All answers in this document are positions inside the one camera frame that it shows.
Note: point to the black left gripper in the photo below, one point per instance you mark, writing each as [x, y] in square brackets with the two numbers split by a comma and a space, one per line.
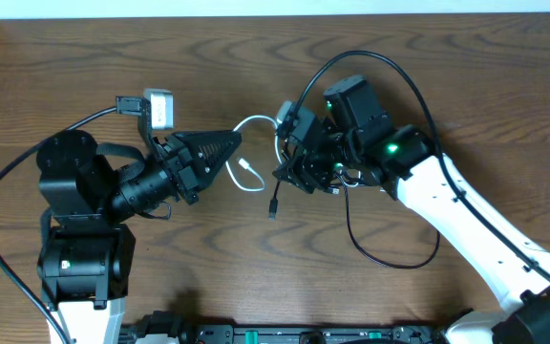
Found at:
[179, 167]

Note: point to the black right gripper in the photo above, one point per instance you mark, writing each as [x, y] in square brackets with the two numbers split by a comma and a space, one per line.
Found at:
[305, 172]

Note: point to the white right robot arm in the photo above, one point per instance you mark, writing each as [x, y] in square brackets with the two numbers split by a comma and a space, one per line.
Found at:
[359, 135]

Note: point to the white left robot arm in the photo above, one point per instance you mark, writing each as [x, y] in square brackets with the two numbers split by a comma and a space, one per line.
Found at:
[92, 189]

